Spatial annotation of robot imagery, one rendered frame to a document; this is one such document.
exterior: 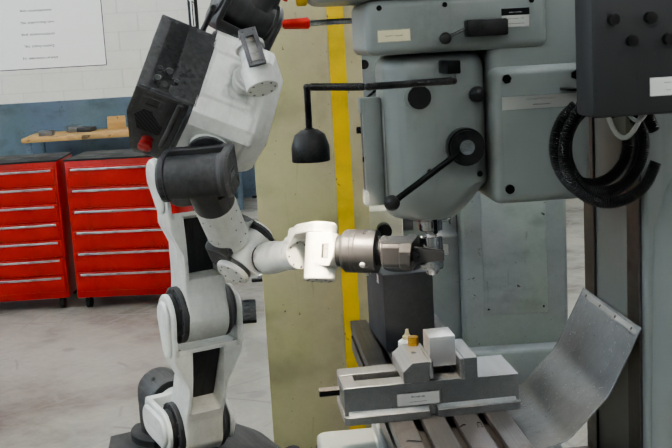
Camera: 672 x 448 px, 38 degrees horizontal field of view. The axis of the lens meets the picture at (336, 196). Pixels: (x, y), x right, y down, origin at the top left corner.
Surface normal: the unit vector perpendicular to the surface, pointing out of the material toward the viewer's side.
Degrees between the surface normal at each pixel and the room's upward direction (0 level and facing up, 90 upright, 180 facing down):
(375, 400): 90
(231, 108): 58
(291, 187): 90
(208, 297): 81
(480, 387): 90
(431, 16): 90
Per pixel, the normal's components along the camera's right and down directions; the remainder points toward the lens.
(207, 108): 0.37, -0.43
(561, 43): 0.10, 0.15
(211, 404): 0.17, -0.82
